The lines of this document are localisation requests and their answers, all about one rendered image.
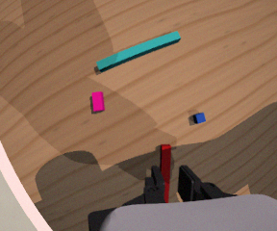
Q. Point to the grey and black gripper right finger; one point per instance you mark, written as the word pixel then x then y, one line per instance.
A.
pixel 190 187

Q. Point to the small blue cube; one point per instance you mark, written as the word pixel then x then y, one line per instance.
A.
pixel 199 118

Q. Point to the red rod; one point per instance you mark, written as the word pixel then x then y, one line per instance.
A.
pixel 165 167

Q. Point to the turquoise rod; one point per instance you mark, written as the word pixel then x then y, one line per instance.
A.
pixel 138 50

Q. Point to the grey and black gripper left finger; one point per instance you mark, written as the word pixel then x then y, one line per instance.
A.
pixel 153 193

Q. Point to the small magenta block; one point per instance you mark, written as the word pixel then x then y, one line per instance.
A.
pixel 98 101

